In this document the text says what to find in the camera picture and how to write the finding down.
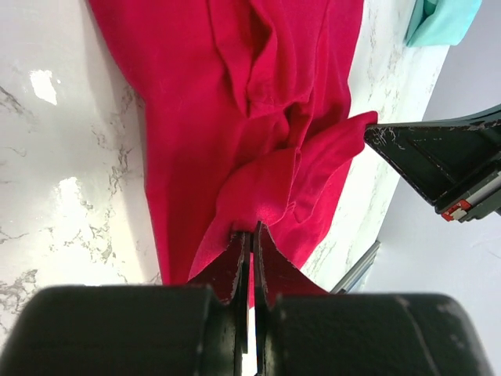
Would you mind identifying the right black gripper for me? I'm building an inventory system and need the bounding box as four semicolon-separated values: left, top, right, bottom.
364;105;500;222

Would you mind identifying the right aluminium frame post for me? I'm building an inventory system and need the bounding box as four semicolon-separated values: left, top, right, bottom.
330;240;380;295

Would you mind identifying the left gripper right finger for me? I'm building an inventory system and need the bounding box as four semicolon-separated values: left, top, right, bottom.
253;224;492;375

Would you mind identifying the teal folded t shirt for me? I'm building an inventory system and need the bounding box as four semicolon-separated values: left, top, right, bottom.
405;0;482;48

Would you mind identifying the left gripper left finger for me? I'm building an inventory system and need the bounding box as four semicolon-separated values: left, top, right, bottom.
1;233;251;375

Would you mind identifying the red t shirt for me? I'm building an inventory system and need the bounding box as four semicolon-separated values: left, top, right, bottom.
90;1;377;284

